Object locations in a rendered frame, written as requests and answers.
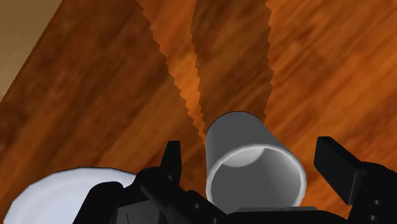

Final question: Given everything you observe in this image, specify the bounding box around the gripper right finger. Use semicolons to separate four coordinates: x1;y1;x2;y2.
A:
313;136;397;224

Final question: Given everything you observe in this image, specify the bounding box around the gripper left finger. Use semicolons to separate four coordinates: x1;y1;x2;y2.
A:
73;140;227;224

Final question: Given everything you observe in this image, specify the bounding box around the grey cup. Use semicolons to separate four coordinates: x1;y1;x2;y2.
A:
204;111;308;215

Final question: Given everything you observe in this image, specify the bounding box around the white plate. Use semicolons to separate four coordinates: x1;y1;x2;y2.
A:
3;167;138;224

